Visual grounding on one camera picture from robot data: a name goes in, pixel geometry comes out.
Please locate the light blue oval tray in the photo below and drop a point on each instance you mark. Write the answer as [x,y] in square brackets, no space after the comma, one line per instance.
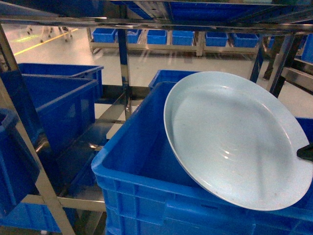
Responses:
[237,141]

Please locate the blue stacked crate near tray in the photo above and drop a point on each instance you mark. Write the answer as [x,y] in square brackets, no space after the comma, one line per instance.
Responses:
[147,192]

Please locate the blue bin left of crate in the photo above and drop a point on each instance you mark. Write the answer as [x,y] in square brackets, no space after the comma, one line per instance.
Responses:
[65,107]

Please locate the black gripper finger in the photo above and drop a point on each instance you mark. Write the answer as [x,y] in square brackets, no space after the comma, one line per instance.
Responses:
[306,152]

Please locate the blue bin rear left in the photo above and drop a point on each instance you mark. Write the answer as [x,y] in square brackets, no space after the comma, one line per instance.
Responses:
[67,71]

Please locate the stainless steel shelf rack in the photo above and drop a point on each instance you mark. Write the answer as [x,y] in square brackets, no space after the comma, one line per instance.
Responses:
[291,18]

